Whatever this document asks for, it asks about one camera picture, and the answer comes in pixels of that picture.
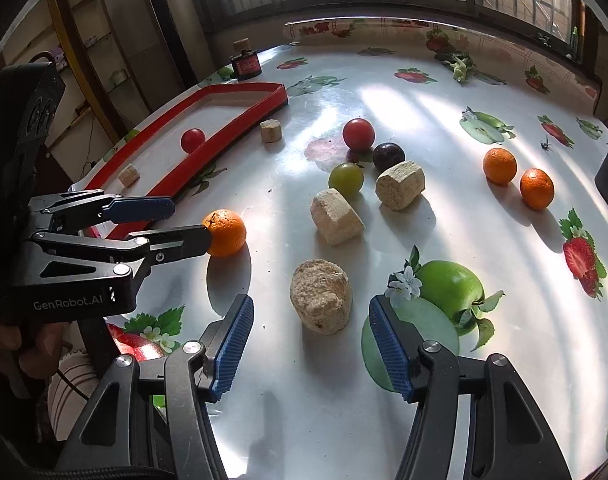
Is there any large beige cork wedge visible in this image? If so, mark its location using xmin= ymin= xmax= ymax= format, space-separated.
xmin=118 ymin=164 xmax=140 ymax=188

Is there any large orange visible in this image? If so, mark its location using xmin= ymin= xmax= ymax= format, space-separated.
xmin=202 ymin=209 xmax=246 ymax=258

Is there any rough lumpy cork piece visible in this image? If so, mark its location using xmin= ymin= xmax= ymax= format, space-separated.
xmin=290 ymin=259 xmax=353 ymax=335

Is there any red tomato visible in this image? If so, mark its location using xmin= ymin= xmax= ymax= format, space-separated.
xmin=180 ymin=128 xmax=206 ymax=154
xmin=342 ymin=118 xmax=376 ymax=152

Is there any angular cork block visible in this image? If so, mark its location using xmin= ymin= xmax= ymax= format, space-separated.
xmin=310 ymin=188 xmax=365 ymax=246

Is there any cylindrical cork piece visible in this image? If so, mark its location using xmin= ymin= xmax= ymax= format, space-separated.
xmin=376 ymin=162 xmax=426 ymax=211

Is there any small round cork piece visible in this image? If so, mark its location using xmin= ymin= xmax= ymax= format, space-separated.
xmin=260 ymin=119 xmax=282 ymax=144

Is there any green grape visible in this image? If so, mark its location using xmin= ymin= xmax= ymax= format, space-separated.
xmin=328 ymin=162 xmax=364 ymax=197

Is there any dark purple plum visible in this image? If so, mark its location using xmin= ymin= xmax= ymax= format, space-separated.
xmin=372 ymin=142 xmax=406 ymax=172

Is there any small orange mandarin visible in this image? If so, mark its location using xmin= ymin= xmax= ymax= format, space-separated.
xmin=520 ymin=168 xmax=554 ymax=211
xmin=482 ymin=148 xmax=518 ymax=186

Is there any person's left hand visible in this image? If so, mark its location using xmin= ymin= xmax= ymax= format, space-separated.
xmin=0 ymin=323 xmax=70 ymax=379

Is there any red rimmed white tray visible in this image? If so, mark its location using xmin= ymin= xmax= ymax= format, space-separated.
xmin=80 ymin=81 xmax=288 ymax=228

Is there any fruit print tablecloth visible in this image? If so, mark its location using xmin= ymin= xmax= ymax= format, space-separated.
xmin=68 ymin=16 xmax=608 ymax=480

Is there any dark bottle with cork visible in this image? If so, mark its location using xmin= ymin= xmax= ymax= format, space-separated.
xmin=230 ymin=38 xmax=262 ymax=81

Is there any tall white air conditioner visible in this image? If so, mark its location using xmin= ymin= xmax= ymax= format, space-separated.
xmin=144 ymin=0 xmax=216 ymax=89

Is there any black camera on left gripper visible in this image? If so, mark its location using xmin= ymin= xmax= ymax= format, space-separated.
xmin=0 ymin=52 xmax=65 ymax=233

